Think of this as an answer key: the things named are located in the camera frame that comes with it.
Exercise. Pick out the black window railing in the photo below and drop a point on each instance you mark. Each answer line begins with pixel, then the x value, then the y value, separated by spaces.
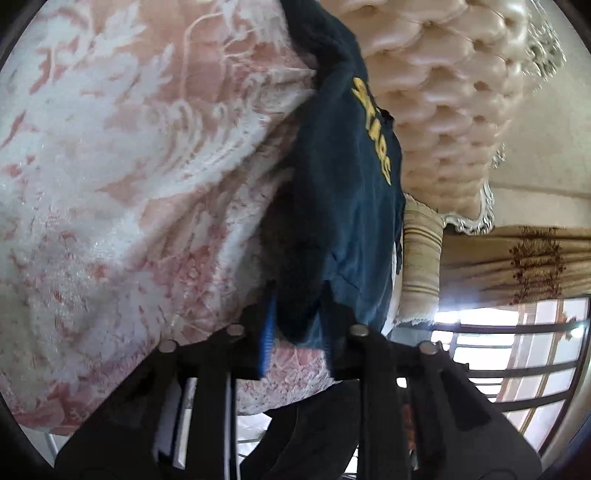
pixel 508 328

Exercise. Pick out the pink floral blanket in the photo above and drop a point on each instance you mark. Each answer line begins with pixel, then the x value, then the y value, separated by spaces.
pixel 138 184

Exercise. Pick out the person's dark clothing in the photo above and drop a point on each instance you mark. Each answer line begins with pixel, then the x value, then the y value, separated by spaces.
pixel 304 438

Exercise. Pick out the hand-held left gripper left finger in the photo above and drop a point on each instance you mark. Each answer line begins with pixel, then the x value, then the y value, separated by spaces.
pixel 267 337

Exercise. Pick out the pink tufted leather sofa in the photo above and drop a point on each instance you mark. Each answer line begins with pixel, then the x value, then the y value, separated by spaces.
pixel 452 92

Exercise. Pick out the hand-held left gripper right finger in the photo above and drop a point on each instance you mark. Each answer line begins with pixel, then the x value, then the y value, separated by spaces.
pixel 344 355

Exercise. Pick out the striped beige cushion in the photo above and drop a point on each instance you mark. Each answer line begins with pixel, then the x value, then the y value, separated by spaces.
pixel 420 258

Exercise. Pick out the gold patterned curtain valance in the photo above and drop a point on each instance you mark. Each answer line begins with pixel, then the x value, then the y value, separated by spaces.
pixel 498 263

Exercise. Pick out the navy blue hoodie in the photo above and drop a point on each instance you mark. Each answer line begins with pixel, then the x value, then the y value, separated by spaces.
pixel 351 207

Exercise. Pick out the bright window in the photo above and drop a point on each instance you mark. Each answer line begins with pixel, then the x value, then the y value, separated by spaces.
pixel 489 350

